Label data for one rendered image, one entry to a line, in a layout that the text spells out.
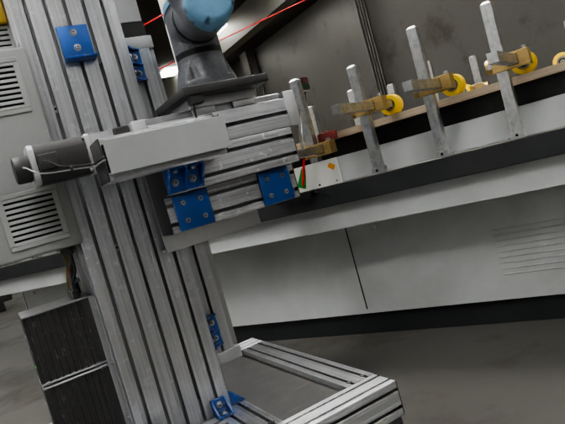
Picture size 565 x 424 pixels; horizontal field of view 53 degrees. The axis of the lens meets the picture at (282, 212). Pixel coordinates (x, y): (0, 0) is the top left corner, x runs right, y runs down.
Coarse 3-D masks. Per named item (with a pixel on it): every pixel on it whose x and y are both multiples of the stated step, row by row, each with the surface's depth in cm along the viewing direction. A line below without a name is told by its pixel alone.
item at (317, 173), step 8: (328, 160) 221; (336, 160) 219; (296, 168) 229; (312, 168) 225; (320, 168) 223; (328, 168) 222; (336, 168) 220; (296, 176) 230; (312, 176) 226; (320, 176) 224; (328, 176) 222; (336, 176) 220; (312, 184) 227; (320, 184) 225; (328, 184) 223
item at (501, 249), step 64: (384, 128) 230; (448, 128) 217; (256, 256) 277; (320, 256) 258; (384, 256) 241; (448, 256) 227; (512, 256) 213; (256, 320) 285; (320, 320) 268; (384, 320) 250; (448, 320) 235; (512, 320) 221
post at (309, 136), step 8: (296, 80) 222; (296, 88) 223; (296, 96) 223; (304, 96) 225; (304, 104) 224; (304, 112) 223; (304, 120) 224; (304, 128) 224; (312, 128) 225; (304, 136) 225; (312, 136) 224; (312, 144) 224; (312, 160) 225; (320, 160) 226
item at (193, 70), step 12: (204, 48) 136; (216, 48) 138; (180, 60) 138; (192, 60) 136; (204, 60) 136; (216, 60) 137; (180, 72) 138; (192, 72) 136; (204, 72) 135; (216, 72) 135; (228, 72) 137; (180, 84) 138; (192, 84) 135
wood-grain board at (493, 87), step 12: (528, 72) 193; (540, 72) 191; (552, 72) 189; (492, 84) 200; (516, 84) 196; (456, 96) 207; (468, 96) 205; (480, 96) 208; (420, 108) 215; (372, 120) 226; (384, 120) 223; (396, 120) 221; (348, 132) 232
